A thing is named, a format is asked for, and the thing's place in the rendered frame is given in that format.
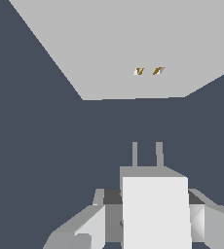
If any grey wall socket panel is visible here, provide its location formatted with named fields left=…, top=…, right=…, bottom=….
left=8, top=0, right=224, bottom=101

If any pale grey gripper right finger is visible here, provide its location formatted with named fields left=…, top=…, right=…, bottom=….
left=187, top=188, right=224, bottom=249

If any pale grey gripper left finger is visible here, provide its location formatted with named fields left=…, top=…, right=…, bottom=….
left=43, top=188, right=124, bottom=249

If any white two-prong charger plug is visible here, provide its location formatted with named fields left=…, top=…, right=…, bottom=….
left=119, top=141, right=193, bottom=249

